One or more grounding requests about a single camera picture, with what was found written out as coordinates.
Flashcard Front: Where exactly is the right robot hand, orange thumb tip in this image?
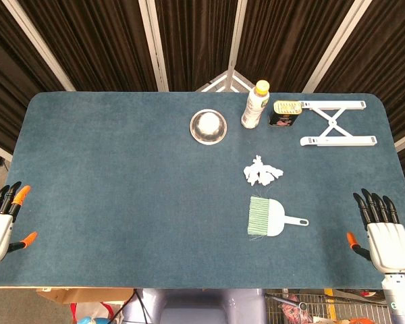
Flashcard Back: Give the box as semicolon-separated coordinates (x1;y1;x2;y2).
346;188;405;275

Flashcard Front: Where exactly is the white brush with green bristles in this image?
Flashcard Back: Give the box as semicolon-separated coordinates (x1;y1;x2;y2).
246;195;310;239

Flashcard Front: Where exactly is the small silver metal bowl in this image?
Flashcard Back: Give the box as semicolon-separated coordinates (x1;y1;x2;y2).
189;108;229;146

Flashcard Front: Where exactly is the brown cardboard box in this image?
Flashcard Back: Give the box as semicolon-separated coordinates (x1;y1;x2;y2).
36;287;135;304

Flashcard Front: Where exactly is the white folding laptop stand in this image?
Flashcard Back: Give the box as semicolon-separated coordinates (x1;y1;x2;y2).
298;100;378;148

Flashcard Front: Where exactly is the red and white bag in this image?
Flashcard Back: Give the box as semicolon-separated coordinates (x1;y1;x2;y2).
70;302;124;324

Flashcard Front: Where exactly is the blue felt table mat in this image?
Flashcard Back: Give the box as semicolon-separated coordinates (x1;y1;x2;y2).
0;91;405;290

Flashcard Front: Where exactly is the black and gold tin can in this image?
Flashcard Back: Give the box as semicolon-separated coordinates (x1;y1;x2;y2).
267;100;303;129

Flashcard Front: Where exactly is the white bottle with yellow cap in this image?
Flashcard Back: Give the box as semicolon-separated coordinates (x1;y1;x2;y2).
240;80;271;130

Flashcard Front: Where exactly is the purple robot torso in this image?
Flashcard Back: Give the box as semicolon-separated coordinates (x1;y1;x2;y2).
123;288;267;324

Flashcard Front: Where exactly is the dark brown curtain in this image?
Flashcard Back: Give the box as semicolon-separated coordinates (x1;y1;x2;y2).
0;0;405;163

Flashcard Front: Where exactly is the wire mesh basket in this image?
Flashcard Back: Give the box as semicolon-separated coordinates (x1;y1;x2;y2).
265;288;392;324

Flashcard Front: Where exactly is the black floor cable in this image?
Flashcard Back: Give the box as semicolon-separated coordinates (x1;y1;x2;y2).
113;289;156;324

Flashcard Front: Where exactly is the white screen frame pole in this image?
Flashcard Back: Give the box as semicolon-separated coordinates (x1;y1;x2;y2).
302;0;372;93
138;0;169;92
226;0;248;74
1;0;76;92

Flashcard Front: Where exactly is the white screen base frame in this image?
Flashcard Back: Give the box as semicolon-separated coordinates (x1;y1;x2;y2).
195;70;254;93

